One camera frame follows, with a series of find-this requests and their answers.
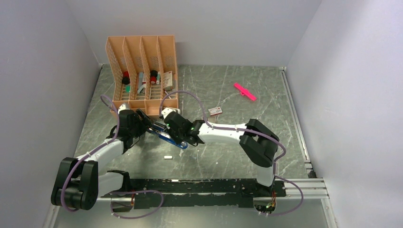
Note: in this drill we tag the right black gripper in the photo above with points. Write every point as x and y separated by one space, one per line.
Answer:
177 140

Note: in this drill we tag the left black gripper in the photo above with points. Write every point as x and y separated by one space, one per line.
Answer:
146 123

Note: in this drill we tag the blue stapler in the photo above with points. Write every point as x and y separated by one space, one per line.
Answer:
156 127
165 137

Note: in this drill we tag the red white staple box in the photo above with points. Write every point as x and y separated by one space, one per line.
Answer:
215 111

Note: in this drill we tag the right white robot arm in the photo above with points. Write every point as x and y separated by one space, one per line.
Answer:
257 141

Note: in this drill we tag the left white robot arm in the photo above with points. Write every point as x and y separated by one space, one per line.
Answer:
78 183

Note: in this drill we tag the white grey stapler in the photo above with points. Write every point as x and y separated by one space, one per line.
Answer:
168 110

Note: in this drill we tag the grey stapler in organizer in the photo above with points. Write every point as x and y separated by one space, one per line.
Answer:
141 82

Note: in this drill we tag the red black bottle left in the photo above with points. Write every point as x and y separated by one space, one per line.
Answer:
125 78

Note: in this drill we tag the red black bottle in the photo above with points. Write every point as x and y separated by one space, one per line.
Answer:
125 78
153 76

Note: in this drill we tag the red black bottle right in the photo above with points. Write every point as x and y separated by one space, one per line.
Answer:
153 76

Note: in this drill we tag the white box in organizer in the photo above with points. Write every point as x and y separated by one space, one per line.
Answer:
168 81

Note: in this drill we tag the orange plastic desk organizer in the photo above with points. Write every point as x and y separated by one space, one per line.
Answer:
145 72

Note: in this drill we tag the pink plastic clip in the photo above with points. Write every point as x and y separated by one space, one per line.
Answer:
245 92

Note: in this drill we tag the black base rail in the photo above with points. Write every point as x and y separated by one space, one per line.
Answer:
151 193

